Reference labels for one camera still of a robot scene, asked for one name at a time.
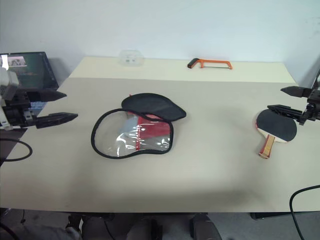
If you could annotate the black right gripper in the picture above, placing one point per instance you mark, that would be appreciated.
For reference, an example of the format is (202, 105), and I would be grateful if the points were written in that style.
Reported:
(312, 105)

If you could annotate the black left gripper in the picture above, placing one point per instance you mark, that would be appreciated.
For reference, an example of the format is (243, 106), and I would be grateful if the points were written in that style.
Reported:
(17, 110)

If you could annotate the black rubber table tennis paddle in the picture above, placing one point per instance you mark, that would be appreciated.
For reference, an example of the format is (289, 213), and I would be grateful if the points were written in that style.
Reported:
(276, 127)

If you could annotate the black red paddle case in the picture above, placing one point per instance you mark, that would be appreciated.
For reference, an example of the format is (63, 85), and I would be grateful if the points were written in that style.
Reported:
(135, 125)

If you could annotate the dark laptop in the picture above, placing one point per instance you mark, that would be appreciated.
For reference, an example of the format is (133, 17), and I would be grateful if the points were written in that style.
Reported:
(32, 71)

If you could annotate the orange hacksaw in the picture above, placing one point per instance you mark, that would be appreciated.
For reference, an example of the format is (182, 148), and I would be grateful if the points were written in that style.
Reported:
(212, 63)

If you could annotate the clear plastic container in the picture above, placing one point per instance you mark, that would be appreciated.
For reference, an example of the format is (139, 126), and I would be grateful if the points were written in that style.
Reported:
(131, 58)

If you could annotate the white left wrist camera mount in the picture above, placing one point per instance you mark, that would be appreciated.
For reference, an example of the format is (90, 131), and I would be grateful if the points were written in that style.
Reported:
(8, 81)

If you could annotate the black table frame bar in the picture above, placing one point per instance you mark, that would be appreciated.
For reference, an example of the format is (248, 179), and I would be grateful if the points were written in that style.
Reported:
(272, 216)

